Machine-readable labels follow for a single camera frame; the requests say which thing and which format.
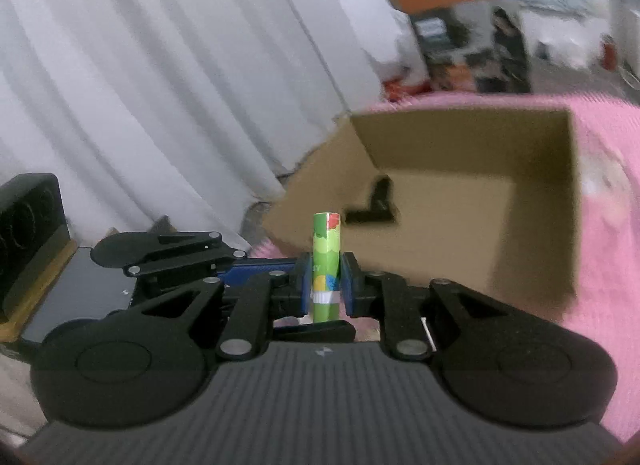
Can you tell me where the red checkered tablecloth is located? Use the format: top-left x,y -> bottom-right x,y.
364,93 -> 639,439

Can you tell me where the brown cardboard box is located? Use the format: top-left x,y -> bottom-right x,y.
262,106 -> 580,320

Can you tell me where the white curtain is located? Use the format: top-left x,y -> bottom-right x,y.
1,0 -> 400,248

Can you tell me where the green patterned tube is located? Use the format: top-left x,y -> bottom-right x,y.
311,212 -> 341,323

